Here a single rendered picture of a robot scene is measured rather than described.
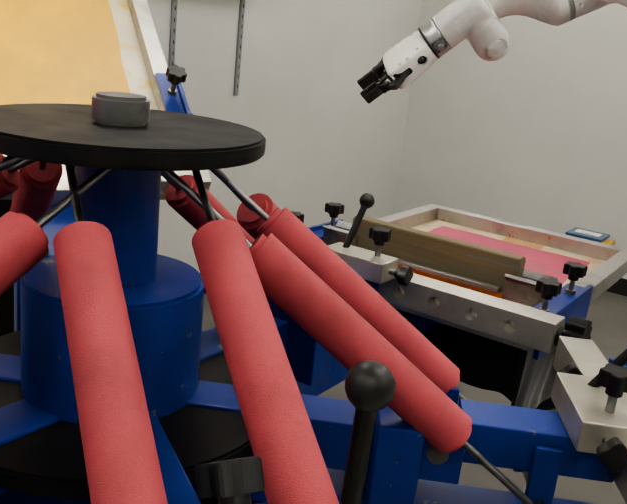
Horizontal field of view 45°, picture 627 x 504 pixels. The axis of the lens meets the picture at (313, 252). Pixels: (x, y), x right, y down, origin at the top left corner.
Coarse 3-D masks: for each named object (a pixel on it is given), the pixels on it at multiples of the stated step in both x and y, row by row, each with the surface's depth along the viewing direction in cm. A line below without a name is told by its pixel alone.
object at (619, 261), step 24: (408, 216) 202; (432, 216) 215; (456, 216) 213; (480, 216) 211; (528, 240) 203; (552, 240) 199; (576, 240) 195; (624, 264) 178; (600, 288) 162; (408, 312) 141
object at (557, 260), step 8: (504, 248) 194; (512, 248) 194; (520, 248) 195; (528, 248) 196; (528, 256) 188; (536, 256) 189; (544, 256) 190; (552, 256) 191; (560, 256) 192; (552, 264) 183; (560, 264) 184; (584, 264) 187; (552, 272) 177; (560, 272) 177; (560, 280) 171
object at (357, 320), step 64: (0, 192) 89; (192, 192) 75; (0, 256) 63; (64, 256) 63; (256, 256) 74; (320, 256) 87; (64, 320) 60; (128, 320) 61; (256, 320) 63; (320, 320) 75; (384, 320) 88; (128, 384) 55; (256, 384) 59; (448, 384) 89; (128, 448) 52; (256, 448) 57; (448, 448) 78
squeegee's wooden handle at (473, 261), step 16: (352, 224) 165; (368, 224) 163; (384, 224) 161; (368, 240) 164; (400, 240) 159; (416, 240) 157; (432, 240) 155; (448, 240) 153; (400, 256) 160; (416, 256) 157; (432, 256) 155; (448, 256) 153; (464, 256) 151; (480, 256) 149; (496, 256) 147; (512, 256) 146; (464, 272) 152; (480, 272) 150; (496, 272) 148; (512, 272) 146
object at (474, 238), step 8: (432, 232) 202; (440, 232) 203; (448, 232) 204; (456, 232) 205; (464, 232) 206; (464, 240) 197; (472, 240) 198; (480, 240) 199; (488, 240) 200; (496, 240) 201; (496, 248) 193
